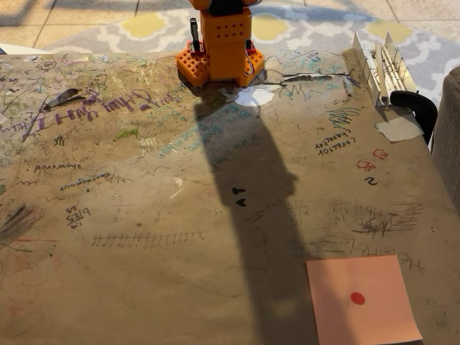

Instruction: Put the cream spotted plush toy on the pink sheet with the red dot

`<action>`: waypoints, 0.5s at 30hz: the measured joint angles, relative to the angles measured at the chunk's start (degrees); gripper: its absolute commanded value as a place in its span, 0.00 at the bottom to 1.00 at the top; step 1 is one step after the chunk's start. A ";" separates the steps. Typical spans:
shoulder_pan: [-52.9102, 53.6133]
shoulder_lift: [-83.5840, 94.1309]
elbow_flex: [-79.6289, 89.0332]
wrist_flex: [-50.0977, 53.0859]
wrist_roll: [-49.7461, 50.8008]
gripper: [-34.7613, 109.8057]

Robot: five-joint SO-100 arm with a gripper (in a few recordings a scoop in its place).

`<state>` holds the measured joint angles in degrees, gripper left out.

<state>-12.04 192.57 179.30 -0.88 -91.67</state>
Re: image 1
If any white round paper patch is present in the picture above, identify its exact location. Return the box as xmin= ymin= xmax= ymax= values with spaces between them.
xmin=235 ymin=87 xmax=275 ymax=107

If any scribbled brown paper table cover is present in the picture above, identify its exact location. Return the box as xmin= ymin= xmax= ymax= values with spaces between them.
xmin=0 ymin=49 xmax=460 ymax=345

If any grey yellow patterned rug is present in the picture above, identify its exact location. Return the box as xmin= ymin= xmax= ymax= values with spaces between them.
xmin=42 ymin=6 xmax=460 ymax=105

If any white tape piece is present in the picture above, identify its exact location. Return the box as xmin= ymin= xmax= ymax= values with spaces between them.
xmin=374 ymin=114 xmax=426 ymax=143

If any shiny tape strip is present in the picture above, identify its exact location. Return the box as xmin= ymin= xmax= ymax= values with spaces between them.
xmin=45 ymin=87 xmax=86 ymax=109

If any pale wooden stick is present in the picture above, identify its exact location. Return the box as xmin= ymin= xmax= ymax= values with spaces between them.
xmin=373 ymin=42 xmax=390 ymax=102

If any pink sticky note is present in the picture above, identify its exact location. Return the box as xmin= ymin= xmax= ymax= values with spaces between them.
xmin=305 ymin=254 xmax=424 ymax=345

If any black curved clamp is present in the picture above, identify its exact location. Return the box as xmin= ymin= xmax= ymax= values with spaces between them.
xmin=390 ymin=90 xmax=439 ymax=145

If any grey upholstered seat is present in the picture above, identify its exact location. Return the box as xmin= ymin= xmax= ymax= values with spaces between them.
xmin=430 ymin=68 xmax=460 ymax=180

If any white paper sheet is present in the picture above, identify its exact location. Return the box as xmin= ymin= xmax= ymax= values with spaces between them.
xmin=0 ymin=42 xmax=55 ymax=56

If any metal paper cutter rail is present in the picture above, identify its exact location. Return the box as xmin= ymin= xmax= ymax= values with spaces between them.
xmin=351 ymin=30 xmax=419 ymax=109

